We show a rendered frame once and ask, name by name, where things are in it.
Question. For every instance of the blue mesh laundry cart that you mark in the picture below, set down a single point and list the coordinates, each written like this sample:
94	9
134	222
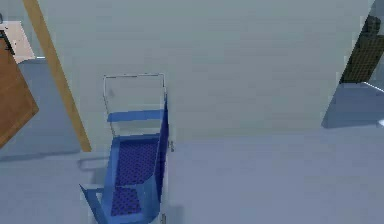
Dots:
135	166

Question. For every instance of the pale beige cabinet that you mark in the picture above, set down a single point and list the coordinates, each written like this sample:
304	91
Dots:
18	41

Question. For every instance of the tan wooden door frame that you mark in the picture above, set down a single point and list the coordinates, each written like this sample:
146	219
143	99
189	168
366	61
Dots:
58	76

